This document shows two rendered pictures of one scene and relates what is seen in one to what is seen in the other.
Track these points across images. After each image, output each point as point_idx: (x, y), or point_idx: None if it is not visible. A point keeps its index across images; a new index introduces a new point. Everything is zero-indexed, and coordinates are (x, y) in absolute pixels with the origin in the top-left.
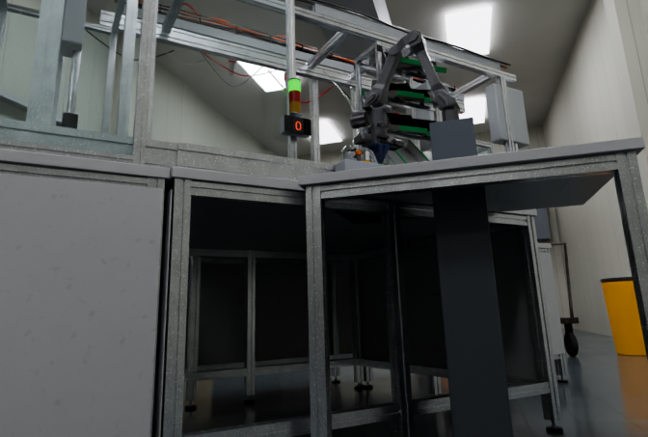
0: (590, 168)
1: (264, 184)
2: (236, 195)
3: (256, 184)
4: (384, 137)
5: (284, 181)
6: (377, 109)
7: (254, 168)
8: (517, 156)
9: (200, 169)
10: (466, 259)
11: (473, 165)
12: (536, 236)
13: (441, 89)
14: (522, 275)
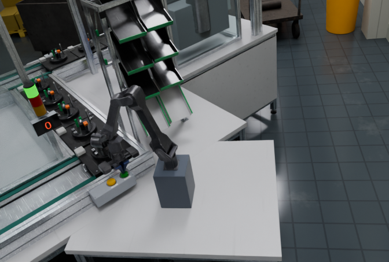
0: (250, 260)
1: (42, 258)
2: None
3: (37, 261)
4: (121, 160)
5: (55, 246)
6: (111, 144)
7: (29, 236)
8: (206, 257)
9: None
10: None
11: (179, 257)
12: (245, 138)
13: (159, 147)
14: None
